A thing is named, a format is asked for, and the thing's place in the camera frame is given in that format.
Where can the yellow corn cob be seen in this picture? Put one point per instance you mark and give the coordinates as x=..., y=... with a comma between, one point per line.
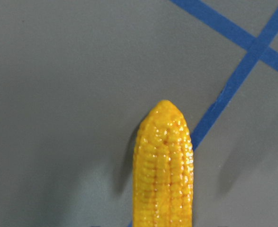
x=163, y=169

